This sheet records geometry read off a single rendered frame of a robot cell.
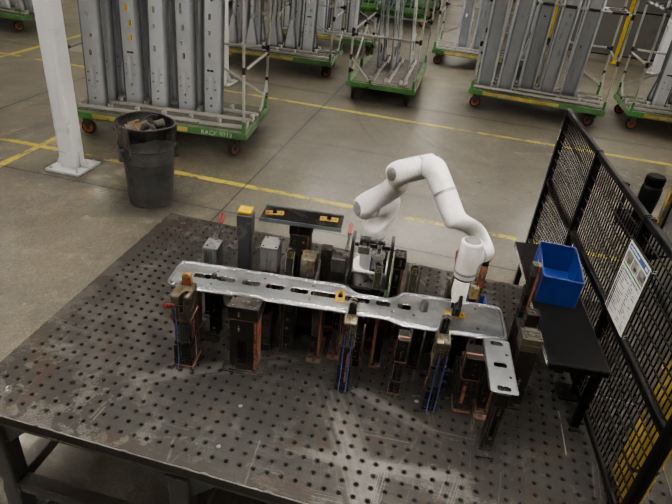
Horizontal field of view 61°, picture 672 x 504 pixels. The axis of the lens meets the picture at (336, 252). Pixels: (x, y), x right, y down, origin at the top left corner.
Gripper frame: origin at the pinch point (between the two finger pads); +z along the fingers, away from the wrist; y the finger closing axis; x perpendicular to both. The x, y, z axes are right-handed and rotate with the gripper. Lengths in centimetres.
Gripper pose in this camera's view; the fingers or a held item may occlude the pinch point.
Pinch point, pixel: (455, 308)
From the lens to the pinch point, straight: 233.0
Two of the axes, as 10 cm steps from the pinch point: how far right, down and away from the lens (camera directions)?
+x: 9.9, 1.5, -0.6
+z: -1.0, 8.5, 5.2
